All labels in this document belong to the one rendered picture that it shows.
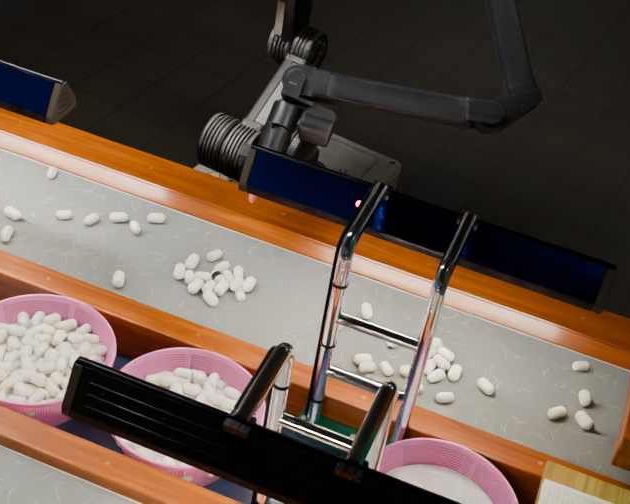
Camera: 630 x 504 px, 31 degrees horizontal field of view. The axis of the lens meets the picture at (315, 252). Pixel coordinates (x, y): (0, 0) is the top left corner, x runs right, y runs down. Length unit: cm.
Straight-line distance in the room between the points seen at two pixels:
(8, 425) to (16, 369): 17
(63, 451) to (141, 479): 13
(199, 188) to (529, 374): 77
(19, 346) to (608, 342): 108
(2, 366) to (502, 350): 90
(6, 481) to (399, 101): 100
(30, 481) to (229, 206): 76
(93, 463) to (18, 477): 12
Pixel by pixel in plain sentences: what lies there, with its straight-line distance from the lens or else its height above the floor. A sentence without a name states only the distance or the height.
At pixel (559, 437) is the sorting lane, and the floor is 74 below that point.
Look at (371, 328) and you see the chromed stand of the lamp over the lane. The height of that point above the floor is 97.
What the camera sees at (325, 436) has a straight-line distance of 161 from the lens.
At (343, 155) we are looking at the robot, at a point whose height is 47.
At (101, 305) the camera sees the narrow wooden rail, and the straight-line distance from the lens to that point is 206.
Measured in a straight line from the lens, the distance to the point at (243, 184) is 187.
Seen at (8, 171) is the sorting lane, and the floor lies 74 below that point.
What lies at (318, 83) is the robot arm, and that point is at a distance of 219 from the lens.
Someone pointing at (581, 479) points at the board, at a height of 78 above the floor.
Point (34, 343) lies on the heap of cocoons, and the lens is 202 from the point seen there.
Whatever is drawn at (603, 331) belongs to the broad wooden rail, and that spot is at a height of 77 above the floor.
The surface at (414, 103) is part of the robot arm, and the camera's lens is 219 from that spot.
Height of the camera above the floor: 217
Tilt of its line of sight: 39 degrees down
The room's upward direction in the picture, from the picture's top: 10 degrees clockwise
